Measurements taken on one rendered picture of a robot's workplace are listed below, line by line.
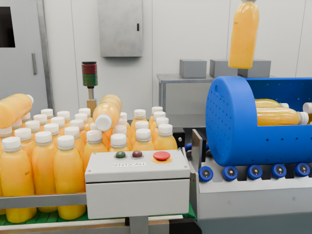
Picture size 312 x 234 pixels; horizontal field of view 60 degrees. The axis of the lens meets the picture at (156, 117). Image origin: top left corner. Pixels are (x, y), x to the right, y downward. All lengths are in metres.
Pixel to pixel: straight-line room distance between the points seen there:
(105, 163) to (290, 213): 0.61
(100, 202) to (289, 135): 0.53
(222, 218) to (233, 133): 0.26
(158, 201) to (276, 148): 0.41
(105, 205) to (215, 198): 0.39
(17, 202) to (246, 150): 0.60
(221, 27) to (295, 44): 1.21
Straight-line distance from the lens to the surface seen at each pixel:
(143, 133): 0.70
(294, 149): 0.86
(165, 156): 0.55
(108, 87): 4.26
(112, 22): 3.99
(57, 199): 0.72
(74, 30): 4.29
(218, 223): 0.88
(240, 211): 0.88
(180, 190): 0.55
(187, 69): 3.52
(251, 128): 0.77
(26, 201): 0.74
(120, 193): 0.54
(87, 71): 1.15
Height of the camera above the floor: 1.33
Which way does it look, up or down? 15 degrees down
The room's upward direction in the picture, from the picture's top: straight up
